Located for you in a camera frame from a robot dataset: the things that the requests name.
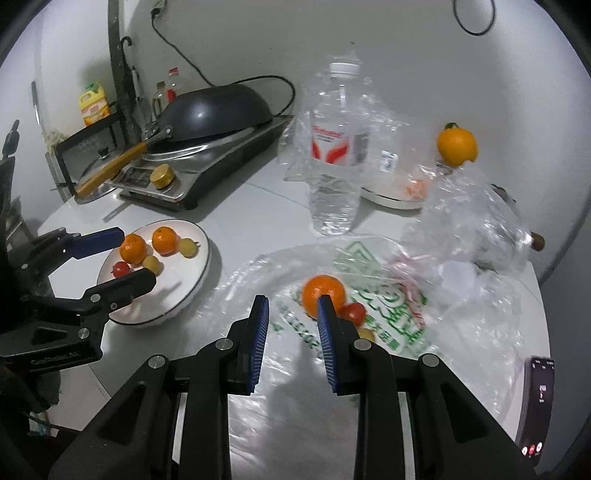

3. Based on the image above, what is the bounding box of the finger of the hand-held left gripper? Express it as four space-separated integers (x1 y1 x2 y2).
18 226 126 278
18 268 158 324

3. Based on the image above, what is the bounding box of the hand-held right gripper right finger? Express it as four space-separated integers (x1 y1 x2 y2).
316 295 539 480

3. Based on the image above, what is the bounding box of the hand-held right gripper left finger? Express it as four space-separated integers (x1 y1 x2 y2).
48 295 271 480

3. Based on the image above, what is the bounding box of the white round plate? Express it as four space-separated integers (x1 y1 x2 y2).
96 220 213 328

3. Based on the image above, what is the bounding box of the red tomato on bag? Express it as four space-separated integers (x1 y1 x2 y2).
341 302 368 324

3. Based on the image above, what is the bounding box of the steel induction cooker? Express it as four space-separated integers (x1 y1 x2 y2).
117 113 296 212

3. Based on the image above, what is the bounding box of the steel pot lid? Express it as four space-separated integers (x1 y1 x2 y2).
74 145 139 205

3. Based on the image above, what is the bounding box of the gold round knob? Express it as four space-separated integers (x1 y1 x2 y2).
150 165 177 191

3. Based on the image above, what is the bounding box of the black metal rack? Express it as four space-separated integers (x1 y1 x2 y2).
54 113 125 185

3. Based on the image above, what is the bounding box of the yellow oil jug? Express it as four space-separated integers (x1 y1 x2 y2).
78 82 112 127

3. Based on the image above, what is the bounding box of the clear water bottle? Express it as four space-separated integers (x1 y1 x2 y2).
307 62 372 237

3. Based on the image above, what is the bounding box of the oil bottle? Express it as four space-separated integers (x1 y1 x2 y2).
151 82 168 121

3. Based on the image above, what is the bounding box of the white dish with orange pattern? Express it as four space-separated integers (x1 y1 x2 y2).
360 161 437 210

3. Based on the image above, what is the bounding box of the red capped bottle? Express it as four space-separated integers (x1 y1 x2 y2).
164 68 190 104

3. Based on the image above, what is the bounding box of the dark metal pole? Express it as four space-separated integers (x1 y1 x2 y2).
107 0 139 148

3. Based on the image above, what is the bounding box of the crumpled clear plastic bag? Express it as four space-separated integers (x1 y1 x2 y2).
402 164 541 273

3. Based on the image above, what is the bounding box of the black smartphone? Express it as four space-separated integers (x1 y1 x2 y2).
516 355 555 457

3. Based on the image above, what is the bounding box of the orange with stem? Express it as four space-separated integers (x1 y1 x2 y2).
436 122 478 168

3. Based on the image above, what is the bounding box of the black wok with wooden handle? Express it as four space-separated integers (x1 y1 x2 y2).
74 84 274 197

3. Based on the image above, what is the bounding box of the black cooker power cable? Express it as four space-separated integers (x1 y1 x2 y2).
150 11 296 116

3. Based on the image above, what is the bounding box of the brown tool handle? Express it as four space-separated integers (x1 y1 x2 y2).
489 184 546 252

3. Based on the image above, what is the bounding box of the black looped wall cable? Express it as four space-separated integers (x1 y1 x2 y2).
451 0 497 35

